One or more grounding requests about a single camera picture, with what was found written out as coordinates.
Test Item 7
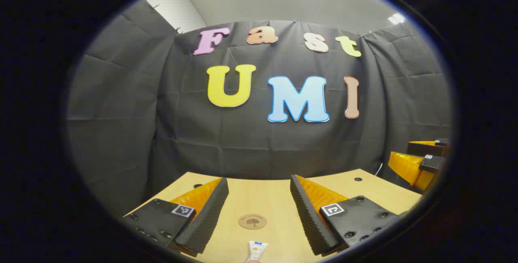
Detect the round cork coaster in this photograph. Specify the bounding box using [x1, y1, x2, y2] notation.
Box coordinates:
[238, 213, 268, 230]

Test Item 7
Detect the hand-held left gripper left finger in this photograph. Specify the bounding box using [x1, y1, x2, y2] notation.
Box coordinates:
[121, 177, 229, 255]

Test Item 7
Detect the white toothpaste tube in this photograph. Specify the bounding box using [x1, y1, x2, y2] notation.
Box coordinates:
[245, 241, 269, 263]

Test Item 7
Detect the light wooden desktop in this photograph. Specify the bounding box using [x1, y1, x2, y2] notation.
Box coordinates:
[123, 169, 423, 263]

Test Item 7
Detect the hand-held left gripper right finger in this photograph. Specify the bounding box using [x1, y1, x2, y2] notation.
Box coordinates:
[290, 174, 405, 256]

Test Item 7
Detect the black backdrop cloth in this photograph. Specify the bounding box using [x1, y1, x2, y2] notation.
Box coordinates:
[67, 0, 453, 219]

